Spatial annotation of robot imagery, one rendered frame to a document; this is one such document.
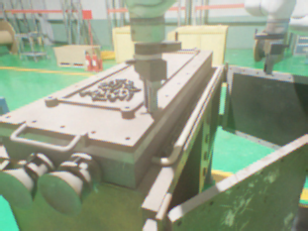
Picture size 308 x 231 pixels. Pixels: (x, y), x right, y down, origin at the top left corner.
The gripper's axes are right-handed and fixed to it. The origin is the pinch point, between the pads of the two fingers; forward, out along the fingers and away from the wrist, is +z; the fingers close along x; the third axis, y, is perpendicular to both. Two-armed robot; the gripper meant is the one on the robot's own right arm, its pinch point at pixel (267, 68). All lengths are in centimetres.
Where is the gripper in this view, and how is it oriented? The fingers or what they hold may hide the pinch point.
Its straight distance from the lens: 129.4
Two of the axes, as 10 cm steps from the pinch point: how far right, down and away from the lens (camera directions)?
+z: 0.3, 9.0, 4.3
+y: 9.8, 0.6, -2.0
